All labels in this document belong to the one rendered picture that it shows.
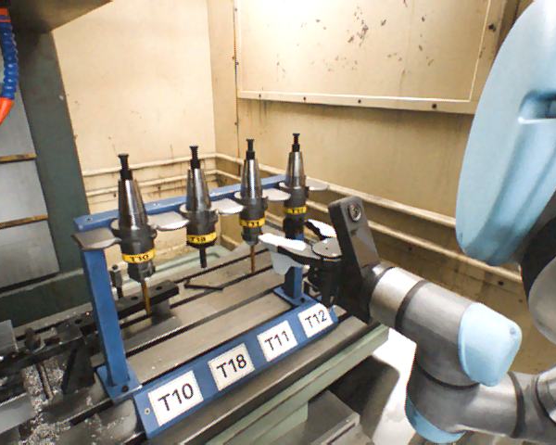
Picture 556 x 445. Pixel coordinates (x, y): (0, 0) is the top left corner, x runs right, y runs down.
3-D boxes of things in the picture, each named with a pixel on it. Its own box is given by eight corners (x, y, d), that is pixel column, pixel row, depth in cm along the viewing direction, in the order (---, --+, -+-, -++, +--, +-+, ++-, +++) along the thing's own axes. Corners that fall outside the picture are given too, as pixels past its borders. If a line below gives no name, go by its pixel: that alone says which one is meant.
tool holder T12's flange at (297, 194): (294, 189, 78) (294, 178, 77) (315, 196, 74) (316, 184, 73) (272, 196, 74) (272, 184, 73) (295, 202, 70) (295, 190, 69)
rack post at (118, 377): (144, 390, 65) (117, 243, 54) (113, 406, 62) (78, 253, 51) (125, 360, 72) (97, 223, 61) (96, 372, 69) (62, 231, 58)
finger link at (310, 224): (302, 246, 67) (321, 271, 59) (304, 216, 64) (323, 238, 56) (317, 244, 67) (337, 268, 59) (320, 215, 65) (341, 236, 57)
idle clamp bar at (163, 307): (181, 307, 88) (179, 285, 86) (67, 362, 72) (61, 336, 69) (170, 299, 92) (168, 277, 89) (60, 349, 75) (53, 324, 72)
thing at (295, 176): (294, 180, 76) (295, 148, 74) (309, 184, 73) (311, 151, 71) (279, 184, 73) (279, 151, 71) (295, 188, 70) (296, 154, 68)
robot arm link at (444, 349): (482, 411, 37) (504, 348, 33) (389, 349, 44) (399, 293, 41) (511, 371, 41) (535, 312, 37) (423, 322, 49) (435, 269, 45)
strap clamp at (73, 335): (95, 382, 67) (79, 316, 61) (11, 422, 59) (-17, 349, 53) (91, 372, 69) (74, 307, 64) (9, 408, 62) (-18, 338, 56)
